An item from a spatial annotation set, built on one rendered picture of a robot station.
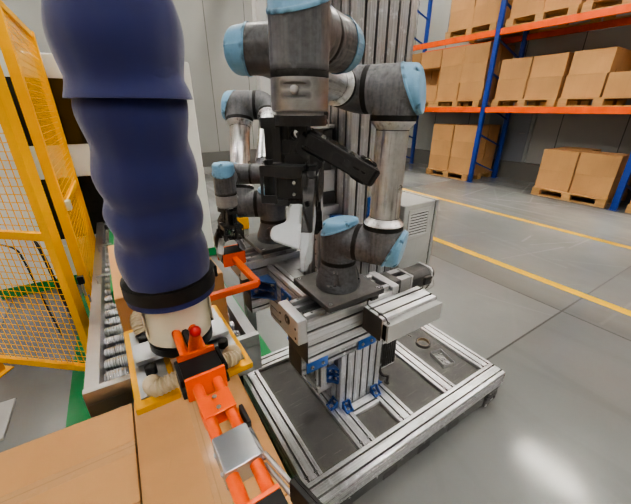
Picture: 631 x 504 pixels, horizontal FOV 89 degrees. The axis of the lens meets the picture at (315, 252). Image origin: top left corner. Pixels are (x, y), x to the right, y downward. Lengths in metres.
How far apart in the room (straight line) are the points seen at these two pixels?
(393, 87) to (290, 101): 0.47
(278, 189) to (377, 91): 0.49
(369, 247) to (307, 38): 0.63
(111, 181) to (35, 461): 1.03
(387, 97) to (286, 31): 0.47
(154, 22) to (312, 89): 0.39
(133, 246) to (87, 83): 0.31
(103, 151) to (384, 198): 0.65
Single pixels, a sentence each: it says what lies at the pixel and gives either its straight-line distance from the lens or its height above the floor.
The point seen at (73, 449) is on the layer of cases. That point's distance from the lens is 1.49.
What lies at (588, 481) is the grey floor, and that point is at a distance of 2.23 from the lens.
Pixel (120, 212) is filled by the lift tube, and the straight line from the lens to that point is 0.80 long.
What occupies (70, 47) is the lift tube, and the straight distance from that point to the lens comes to 0.76.
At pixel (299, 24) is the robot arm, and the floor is 1.67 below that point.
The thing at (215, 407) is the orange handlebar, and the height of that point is 1.07.
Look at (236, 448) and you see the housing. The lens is 0.64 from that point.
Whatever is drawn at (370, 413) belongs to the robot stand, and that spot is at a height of 0.21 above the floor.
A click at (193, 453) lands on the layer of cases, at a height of 0.54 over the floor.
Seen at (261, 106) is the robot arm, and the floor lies 1.59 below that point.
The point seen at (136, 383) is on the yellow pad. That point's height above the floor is 0.95.
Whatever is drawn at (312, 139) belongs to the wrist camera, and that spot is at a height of 1.54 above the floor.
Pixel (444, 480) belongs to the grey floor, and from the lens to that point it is 1.93.
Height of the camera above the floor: 1.58
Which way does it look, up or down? 24 degrees down
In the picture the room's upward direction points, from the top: straight up
